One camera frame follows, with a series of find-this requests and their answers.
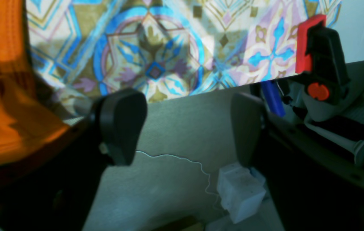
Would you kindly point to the patterned blue tablecloth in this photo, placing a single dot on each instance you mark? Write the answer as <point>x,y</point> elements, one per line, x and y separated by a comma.
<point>166,49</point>

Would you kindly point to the red black table clamp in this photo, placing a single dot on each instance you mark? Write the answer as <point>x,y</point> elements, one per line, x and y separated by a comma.
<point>321,68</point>

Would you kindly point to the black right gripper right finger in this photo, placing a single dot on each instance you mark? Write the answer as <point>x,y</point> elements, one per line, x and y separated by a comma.
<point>313,187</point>

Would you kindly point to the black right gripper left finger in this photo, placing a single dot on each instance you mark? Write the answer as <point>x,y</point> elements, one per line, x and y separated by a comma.
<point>54,188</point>

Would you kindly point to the blue clamp handle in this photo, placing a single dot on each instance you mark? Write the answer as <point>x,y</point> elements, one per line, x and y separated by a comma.
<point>273,98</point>

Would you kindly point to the white perforated box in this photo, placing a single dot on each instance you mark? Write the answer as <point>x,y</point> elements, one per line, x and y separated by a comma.
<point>241,194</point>

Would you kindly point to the orange T-shirt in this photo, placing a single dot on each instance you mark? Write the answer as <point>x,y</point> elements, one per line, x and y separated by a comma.
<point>25,124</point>

